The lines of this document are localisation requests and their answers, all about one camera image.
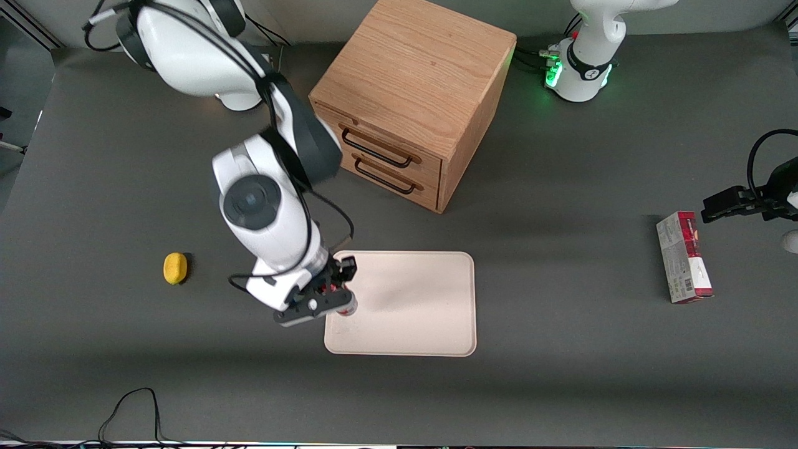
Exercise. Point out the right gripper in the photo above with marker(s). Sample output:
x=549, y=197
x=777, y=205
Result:
x=337, y=274

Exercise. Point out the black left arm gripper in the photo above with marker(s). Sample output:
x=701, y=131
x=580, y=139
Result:
x=778, y=189

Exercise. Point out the small red can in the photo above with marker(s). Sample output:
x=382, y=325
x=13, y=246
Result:
x=346, y=307

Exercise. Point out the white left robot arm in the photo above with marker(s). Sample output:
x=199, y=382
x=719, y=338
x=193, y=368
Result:
x=592, y=37

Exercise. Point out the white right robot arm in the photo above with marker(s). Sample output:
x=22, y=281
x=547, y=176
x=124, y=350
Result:
x=280, y=240

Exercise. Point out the beige rectangular tray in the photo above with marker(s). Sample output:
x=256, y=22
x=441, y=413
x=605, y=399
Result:
x=411, y=305

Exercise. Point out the red and grey carton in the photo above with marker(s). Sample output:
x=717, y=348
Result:
x=682, y=262

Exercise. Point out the yellow lemon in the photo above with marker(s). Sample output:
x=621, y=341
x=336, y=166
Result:
x=175, y=268

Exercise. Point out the wooden drawer cabinet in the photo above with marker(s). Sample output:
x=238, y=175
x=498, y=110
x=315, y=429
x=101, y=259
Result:
x=411, y=68

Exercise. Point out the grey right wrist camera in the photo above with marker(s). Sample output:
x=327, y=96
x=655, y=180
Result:
x=305, y=310

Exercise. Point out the aluminium frame profile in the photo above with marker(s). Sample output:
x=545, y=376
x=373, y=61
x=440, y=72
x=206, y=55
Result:
x=28, y=24

